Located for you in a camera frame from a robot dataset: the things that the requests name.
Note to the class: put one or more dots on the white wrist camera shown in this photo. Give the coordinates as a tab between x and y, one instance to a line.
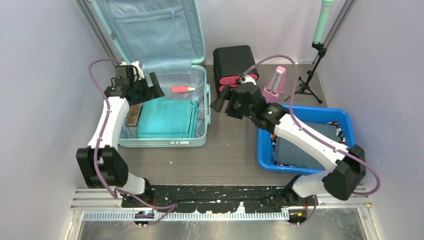
245	79
137	70

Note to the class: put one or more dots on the orange black camouflage garment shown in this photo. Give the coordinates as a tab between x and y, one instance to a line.
338	130

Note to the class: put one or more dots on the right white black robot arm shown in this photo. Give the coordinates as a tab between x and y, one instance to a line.
343	170

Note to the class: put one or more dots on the blue plastic tub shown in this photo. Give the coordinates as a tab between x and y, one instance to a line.
333	123

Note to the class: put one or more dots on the light blue hard-shell suitcase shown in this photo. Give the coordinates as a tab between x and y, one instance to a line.
166	37

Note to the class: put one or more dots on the black and pink drawer box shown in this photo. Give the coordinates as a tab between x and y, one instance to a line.
228	63

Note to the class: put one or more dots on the grey cloth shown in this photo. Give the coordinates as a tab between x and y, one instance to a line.
294	152

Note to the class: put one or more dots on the aluminium rail frame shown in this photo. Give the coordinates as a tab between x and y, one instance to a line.
98	205

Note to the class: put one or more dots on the pink metronome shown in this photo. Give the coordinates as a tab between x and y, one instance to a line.
275	86

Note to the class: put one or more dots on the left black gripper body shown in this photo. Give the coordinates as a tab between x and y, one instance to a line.
142	91

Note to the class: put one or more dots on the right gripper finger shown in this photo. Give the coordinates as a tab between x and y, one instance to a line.
234	108
218	103

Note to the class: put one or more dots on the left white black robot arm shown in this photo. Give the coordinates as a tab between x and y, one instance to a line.
101	165

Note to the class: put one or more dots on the teal cloth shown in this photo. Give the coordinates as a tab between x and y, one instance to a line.
168	119

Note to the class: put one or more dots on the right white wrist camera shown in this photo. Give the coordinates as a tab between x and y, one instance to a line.
245	79

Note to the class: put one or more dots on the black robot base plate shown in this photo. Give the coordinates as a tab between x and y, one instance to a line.
215	199

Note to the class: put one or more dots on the pink tube bottle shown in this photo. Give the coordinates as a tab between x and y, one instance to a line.
182	89

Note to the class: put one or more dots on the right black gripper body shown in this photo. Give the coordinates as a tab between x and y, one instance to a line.
249	112

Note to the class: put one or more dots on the black tripod stand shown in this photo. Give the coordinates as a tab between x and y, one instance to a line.
304	86

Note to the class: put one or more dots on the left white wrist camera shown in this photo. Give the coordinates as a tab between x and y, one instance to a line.
137	70

